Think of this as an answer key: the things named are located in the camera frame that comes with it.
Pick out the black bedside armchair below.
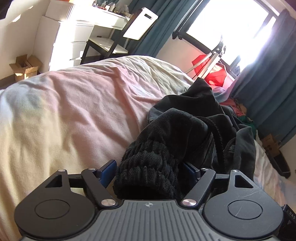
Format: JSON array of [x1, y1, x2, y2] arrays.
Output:
[[267, 151, 291, 179]]

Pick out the window frame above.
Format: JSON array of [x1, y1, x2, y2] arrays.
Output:
[[173, 0, 280, 76]]

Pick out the black pants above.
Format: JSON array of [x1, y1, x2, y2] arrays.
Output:
[[113, 78, 256, 200]]

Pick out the brown paper bag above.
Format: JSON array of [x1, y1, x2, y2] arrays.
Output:
[[261, 134, 280, 157]]

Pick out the teal curtain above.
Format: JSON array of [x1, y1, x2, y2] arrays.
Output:
[[114, 0, 196, 57], [231, 9, 295, 145]]

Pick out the silver tripod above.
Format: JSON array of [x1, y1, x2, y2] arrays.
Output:
[[185, 40, 226, 79]]

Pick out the open cardboard box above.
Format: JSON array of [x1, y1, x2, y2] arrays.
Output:
[[10, 54, 43, 82]]

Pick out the white dresser desk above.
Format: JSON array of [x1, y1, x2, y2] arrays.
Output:
[[33, 1, 128, 73]]

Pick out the red garment on hanger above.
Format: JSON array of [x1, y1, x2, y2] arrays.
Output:
[[194, 57, 227, 87]]

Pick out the teal curtain left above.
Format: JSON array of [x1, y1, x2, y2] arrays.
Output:
[[114, 0, 196, 57]]

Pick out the pastel bed duvet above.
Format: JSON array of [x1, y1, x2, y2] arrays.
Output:
[[1, 56, 295, 240]]

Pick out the pile of colourful clothes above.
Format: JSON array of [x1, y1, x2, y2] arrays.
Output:
[[212, 86, 257, 139]]

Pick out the teal curtain right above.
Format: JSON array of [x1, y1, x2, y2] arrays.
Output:
[[231, 9, 295, 145]]

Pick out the black white chair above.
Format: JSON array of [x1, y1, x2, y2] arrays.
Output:
[[80, 7, 158, 64]]

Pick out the cosmetics clutter on desk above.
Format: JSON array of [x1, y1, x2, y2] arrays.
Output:
[[93, 0, 132, 16]]

